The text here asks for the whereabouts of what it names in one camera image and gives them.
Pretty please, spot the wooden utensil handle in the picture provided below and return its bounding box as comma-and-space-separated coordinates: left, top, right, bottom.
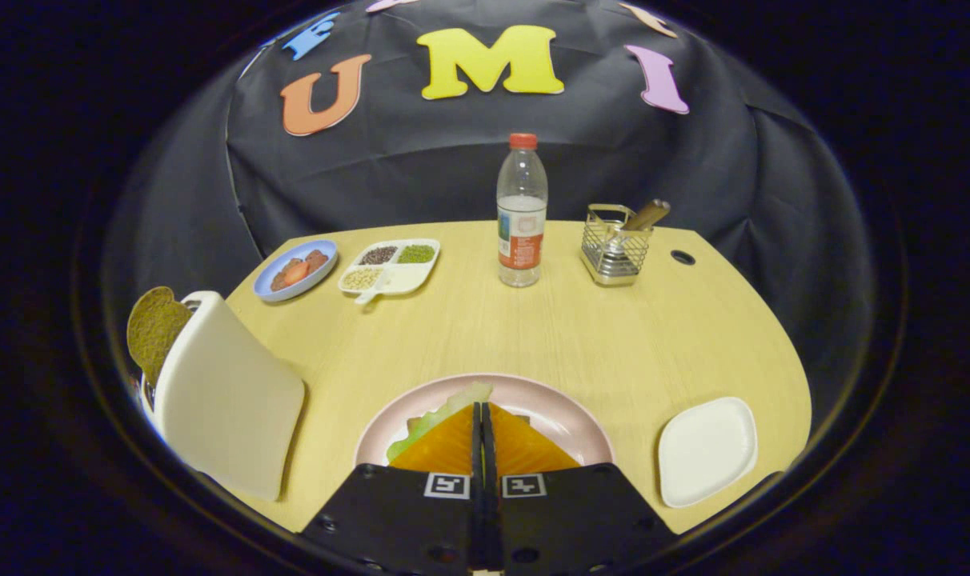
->
619, 198, 671, 233

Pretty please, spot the white toaster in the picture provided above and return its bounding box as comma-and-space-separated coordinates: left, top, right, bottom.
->
139, 290, 306, 502

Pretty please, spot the brown toast bread slice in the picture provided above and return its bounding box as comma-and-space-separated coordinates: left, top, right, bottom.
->
126, 286, 194, 389

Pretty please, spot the metal mesh utensil holder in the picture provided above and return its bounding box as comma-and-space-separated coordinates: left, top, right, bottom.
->
579, 203, 654, 287

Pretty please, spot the white divided tray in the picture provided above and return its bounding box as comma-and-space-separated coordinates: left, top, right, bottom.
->
338, 238, 441, 306

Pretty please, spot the blue round plate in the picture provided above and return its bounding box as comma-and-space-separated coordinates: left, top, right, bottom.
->
253, 239, 339, 303

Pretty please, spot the clear plastic water bottle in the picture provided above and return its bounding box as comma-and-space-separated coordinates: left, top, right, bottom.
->
496, 133, 548, 289

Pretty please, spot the pile of brown meat slices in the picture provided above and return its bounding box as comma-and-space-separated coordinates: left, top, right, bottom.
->
270, 249, 330, 293

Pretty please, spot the white square plate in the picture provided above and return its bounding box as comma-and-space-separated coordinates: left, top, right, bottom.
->
658, 397, 759, 509

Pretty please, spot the green lettuce leaf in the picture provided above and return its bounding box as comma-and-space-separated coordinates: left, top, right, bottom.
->
386, 382, 494, 463

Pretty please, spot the pink round plate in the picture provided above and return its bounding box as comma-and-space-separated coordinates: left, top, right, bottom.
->
354, 373, 615, 469

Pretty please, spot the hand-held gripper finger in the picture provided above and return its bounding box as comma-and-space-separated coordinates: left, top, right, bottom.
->
301, 402, 486, 576
483, 402, 678, 576

